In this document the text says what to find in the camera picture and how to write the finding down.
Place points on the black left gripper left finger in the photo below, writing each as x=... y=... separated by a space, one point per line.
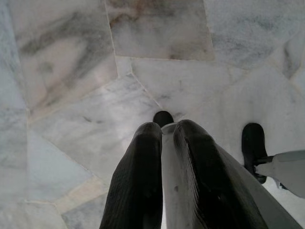
x=135 y=181

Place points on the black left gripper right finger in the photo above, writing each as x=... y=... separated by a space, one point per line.
x=214 y=186

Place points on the round stainless steel bowl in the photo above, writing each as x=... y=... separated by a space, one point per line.
x=174 y=186

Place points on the black right robot foot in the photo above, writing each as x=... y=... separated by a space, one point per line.
x=253 y=143

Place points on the black robot foot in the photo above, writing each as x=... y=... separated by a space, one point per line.
x=253 y=143
x=163 y=118

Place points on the black left robot foot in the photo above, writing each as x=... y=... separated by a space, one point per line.
x=163 y=118

